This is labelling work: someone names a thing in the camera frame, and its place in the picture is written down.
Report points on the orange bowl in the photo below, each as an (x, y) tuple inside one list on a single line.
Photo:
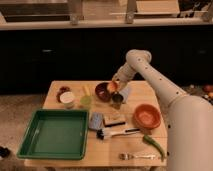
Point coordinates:
[(147, 116)]

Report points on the red yellow apple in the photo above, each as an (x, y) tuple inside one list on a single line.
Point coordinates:
[(112, 87)]

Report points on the toy items on floor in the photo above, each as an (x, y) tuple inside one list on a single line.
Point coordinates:
[(204, 91)]

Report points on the small metal cup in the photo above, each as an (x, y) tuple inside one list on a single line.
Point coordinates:
[(117, 100)]

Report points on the yellow corn piece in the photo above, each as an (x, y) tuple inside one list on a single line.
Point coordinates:
[(86, 90)]

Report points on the blue sponge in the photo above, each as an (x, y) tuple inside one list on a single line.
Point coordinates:
[(96, 121)]

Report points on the wooden table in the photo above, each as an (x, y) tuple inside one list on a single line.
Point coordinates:
[(104, 153)]

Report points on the green cup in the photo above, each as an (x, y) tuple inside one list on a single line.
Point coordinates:
[(85, 102)]

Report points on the dark purple bowl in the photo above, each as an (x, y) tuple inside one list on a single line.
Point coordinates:
[(103, 92)]

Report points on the black object on floor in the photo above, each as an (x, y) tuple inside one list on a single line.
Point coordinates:
[(4, 152)]

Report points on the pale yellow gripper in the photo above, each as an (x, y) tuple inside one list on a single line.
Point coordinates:
[(121, 79)]

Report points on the green chili pepper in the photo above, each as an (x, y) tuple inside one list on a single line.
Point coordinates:
[(149, 140)]

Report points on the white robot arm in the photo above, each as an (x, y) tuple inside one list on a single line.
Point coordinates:
[(190, 136)]

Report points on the green plastic tray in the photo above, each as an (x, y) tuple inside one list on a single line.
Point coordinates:
[(55, 134)]

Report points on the black white dish brush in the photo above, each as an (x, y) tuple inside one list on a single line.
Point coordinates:
[(106, 133)]

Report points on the white cup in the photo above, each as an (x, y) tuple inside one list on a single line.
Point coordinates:
[(67, 99)]

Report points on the silver fork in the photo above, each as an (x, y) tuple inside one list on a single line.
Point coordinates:
[(126, 156)]

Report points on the wooden block with black edge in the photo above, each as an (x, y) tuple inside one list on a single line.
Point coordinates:
[(114, 120)]

